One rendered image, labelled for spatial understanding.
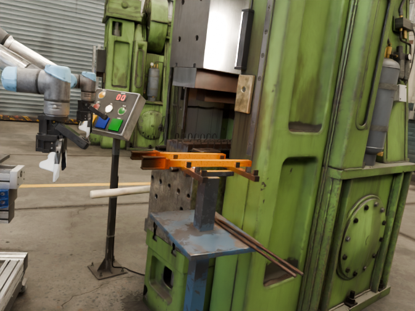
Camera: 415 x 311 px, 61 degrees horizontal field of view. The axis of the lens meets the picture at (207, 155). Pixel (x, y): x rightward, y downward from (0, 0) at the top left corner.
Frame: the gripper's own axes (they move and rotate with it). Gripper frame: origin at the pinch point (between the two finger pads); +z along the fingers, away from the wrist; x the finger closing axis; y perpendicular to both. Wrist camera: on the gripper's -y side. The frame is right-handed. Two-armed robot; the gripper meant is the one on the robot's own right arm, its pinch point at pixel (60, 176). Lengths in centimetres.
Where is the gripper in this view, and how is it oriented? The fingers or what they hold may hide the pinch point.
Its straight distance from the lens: 126.1
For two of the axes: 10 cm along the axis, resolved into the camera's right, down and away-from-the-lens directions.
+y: -9.7, -0.7, -2.3
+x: 2.1, 2.0, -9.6
